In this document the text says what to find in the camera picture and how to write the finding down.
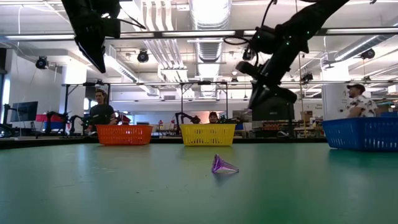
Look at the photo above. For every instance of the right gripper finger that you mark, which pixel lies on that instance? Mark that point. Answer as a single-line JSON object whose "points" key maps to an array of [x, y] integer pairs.
{"points": [[265, 96], [255, 95]]}

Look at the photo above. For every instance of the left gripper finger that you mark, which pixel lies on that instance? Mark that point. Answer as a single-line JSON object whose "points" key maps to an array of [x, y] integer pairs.
{"points": [[90, 46], [101, 40]]}

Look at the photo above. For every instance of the yellow plastic basket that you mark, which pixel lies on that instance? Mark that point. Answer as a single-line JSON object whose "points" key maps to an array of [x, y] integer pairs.
{"points": [[207, 134]]}

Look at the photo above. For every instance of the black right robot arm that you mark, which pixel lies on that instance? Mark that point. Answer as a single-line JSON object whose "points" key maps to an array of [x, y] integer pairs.
{"points": [[317, 15]]}

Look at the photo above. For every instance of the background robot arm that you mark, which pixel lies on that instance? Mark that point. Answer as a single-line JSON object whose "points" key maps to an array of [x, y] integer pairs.
{"points": [[185, 117], [51, 119]]}

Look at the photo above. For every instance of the large black monitor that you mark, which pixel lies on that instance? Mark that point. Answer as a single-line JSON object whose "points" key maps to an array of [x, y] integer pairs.
{"points": [[280, 113]]}

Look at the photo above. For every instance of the person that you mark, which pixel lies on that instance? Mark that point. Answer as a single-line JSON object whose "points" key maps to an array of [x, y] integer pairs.
{"points": [[362, 104], [213, 116], [101, 113]]}

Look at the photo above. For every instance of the white pillar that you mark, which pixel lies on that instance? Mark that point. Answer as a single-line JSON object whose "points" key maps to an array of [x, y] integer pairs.
{"points": [[334, 102]]}

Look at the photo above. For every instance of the purple witch hat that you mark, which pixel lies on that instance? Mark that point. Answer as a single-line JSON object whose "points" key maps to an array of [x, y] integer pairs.
{"points": [[221, 165]]}

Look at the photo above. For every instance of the overhead light bar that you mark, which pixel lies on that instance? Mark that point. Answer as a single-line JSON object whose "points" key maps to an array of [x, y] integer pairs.
{"points": [[186, 33]]}

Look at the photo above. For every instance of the red bin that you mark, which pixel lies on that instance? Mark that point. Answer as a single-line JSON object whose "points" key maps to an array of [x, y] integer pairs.
{"points": [[40, 118]]}

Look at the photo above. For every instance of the dark computer monitor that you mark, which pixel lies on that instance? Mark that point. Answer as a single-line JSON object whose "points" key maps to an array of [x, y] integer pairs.
{"points": [[25, 111]]}

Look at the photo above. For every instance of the orange plastic basket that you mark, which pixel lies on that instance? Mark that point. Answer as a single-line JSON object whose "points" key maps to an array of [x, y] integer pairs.
{"points": [[124, 135]]}

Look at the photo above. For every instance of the blue plastic basket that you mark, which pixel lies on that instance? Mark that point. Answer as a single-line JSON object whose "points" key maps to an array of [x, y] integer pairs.
{"points": [[360, 133]]}

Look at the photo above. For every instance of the blue background bin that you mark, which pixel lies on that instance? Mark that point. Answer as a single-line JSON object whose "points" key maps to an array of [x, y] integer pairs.
{"points": [[390, 114]]}

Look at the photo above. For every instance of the green table mat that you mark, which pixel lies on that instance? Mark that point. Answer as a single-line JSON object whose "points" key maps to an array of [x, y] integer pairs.
{"points": [[124, 193]]}

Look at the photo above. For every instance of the black ceiling camera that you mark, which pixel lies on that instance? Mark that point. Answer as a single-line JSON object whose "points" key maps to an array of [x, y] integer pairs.
{"points": [[143, 57], [41, 63], [247, 56], [308, 77], [368, 53]]}

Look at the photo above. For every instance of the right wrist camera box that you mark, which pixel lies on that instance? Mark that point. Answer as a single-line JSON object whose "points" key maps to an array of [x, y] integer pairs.
{"points": [[262, 39]]}

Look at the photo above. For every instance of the black background rig frame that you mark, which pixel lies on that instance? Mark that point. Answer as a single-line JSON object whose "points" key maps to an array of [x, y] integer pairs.
{"points": [[182, 102], [66, 105]]}

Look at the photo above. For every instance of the slanted silver air duct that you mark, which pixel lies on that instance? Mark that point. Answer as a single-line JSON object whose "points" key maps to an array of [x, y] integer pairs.
{"points": [[354, 49]]}

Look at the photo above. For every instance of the round silver air duct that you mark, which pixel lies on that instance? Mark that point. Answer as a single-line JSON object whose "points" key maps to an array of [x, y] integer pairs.
{"points": [[210, 18]]}

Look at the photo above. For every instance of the black aluminium table frame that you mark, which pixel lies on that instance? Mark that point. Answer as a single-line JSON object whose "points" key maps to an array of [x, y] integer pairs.
{"points": [[46, 142]]}

